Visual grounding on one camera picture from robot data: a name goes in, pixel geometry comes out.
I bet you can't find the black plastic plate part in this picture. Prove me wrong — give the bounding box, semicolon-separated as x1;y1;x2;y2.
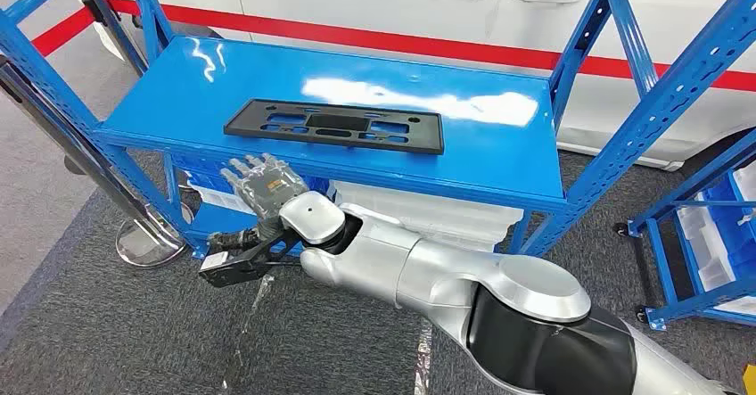
223;97;445;156

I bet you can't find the long red barrier belt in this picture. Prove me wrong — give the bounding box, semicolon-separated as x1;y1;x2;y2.
109;0;756;94

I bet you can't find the white plastic bin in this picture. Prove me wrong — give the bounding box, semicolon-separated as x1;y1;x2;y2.
675;191;737;292

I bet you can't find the black-topped stanchion post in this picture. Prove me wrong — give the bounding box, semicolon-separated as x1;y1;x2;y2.
79;0;149;78

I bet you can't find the blue wheeled bin cart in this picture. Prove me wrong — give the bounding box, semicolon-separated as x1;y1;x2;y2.
613;129;756;332

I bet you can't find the black camera bracket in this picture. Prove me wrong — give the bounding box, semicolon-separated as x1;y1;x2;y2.
201;229;302;290

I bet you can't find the clear floor tape strip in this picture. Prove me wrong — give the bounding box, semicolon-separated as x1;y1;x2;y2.
221;274;275;395
413;321;432;395

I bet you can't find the chrome stanchion post with base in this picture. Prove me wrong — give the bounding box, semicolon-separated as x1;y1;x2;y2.
0;55;189;268

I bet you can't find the white plastic tray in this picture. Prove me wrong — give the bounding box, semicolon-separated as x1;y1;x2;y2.
187;185;261;217

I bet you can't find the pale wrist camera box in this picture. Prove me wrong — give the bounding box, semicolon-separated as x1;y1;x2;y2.
199;251;232;276

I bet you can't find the short red barrier belt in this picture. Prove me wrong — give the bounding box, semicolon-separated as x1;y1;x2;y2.
29;6;95;58

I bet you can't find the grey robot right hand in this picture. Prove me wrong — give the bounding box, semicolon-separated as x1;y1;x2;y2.
208;152;309;253

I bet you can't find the blue metal shelf rack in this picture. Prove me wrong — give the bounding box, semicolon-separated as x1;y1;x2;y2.
0;0;756;262

